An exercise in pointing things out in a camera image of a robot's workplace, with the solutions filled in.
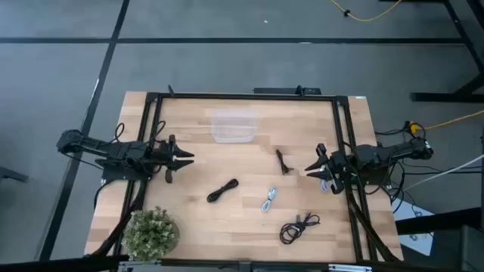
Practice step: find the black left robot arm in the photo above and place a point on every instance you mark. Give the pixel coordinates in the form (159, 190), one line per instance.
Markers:
(113, 151)

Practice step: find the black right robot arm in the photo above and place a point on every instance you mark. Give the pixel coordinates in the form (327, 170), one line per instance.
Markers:
(382, 153)

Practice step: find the green artificial potted plant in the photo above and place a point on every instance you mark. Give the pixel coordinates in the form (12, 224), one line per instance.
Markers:
(151, 234)

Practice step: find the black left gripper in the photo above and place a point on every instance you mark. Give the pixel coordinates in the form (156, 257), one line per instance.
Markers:
(171, 166)

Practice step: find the black aluminium table frame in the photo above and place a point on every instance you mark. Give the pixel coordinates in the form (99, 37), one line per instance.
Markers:
(342, 124)

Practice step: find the black bar behind table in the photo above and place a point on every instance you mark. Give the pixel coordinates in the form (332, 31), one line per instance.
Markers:
(287, 90)

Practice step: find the clear plastic container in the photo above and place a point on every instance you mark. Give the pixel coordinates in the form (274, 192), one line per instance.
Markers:
(234, 126)

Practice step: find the white sheet on floor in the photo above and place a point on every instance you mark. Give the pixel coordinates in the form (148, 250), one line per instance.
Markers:
(410, 217)

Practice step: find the black table stand leg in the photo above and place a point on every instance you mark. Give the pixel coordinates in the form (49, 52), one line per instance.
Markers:
(467, 88)

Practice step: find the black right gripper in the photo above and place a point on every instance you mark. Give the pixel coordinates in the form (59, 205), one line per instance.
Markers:
(338, 166)

